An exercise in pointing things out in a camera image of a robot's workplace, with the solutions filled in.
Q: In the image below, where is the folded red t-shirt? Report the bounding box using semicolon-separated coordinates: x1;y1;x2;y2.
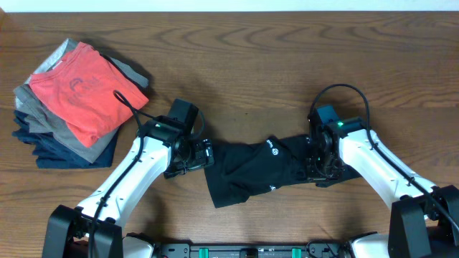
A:
29;42;148;148

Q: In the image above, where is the folded navy blue garment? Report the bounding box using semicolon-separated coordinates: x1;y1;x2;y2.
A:
12;110;118;169

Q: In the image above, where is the folded grey t-shirt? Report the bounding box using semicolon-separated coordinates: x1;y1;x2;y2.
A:
14;56;149;163

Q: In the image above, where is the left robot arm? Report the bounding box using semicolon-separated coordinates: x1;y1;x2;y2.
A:
42;99;214;257

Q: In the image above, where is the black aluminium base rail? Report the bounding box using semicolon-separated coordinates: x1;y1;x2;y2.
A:
153;242;353;258

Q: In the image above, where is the black t-shirt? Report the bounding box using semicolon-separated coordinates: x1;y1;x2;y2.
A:
203;134;361;209

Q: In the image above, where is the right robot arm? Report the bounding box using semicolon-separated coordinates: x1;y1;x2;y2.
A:
307;105;458;257

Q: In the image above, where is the folded light grey garment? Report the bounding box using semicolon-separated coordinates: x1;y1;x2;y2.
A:
34;38;77;74

